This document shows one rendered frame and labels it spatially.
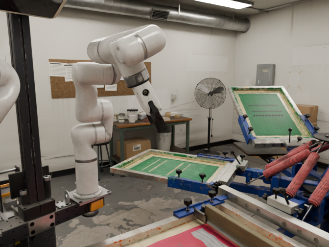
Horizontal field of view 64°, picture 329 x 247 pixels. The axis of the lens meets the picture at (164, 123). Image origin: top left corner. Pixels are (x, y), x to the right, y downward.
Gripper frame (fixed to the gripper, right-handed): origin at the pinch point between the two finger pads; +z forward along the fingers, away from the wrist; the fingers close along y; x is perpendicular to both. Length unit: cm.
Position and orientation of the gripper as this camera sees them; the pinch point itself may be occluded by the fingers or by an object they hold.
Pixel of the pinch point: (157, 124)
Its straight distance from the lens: 84.6
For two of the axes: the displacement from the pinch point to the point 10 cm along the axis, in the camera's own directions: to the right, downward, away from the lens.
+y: -3.1, -2.9, 9.1
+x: -8.8, 4.5, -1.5
